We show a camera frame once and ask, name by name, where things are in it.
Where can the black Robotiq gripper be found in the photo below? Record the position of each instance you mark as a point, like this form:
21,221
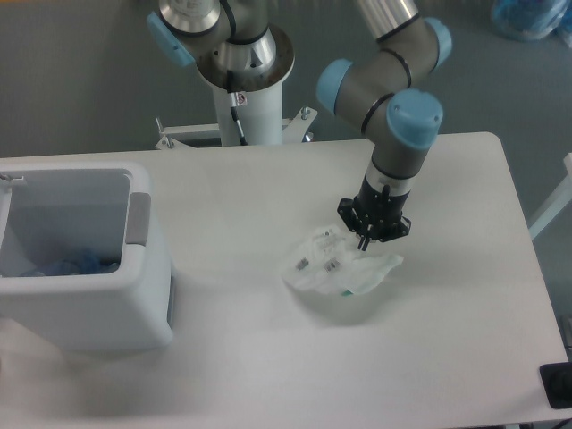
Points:
375,215

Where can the white plastic medical packaging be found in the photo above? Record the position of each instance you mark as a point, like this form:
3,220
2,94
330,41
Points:
329,262

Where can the clear crushed plastic bottle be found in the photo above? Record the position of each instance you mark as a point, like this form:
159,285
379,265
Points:
80,262

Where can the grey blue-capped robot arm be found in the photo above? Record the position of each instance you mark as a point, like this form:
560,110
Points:
378,98

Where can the white trash can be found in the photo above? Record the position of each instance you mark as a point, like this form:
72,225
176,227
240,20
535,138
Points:
48,211

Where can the black device at table edge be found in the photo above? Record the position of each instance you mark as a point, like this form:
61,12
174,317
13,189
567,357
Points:
556,378

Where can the blue plastic bag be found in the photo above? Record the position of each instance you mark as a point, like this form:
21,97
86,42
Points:
527,21

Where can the white metal base frame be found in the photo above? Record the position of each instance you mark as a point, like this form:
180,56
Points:
294,130

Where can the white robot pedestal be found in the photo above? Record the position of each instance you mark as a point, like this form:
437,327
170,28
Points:
246,82

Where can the white frame leg right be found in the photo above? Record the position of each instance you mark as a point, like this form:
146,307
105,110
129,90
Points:
553,204

